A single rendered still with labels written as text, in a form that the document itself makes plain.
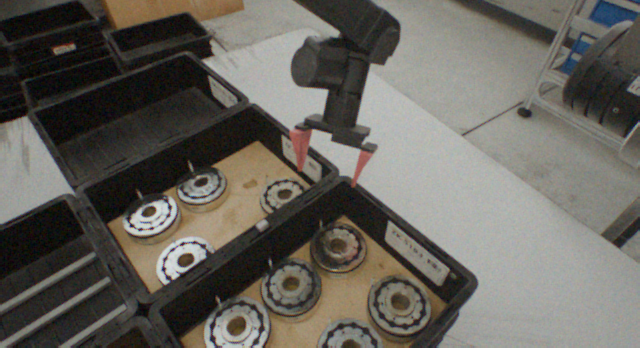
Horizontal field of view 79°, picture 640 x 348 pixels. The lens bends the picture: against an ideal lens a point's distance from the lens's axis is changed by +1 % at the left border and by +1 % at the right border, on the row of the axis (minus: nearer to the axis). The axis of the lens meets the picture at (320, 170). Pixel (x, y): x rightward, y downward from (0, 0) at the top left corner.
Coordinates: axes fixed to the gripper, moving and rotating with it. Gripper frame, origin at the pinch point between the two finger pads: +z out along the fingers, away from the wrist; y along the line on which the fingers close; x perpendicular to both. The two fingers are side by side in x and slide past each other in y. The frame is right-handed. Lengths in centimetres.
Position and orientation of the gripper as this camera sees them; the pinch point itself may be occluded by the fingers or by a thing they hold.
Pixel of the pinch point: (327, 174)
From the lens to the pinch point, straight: 66.5
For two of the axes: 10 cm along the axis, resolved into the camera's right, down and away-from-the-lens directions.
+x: 2.9, -2.6, 9.2
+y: 9.4, 2.8, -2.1
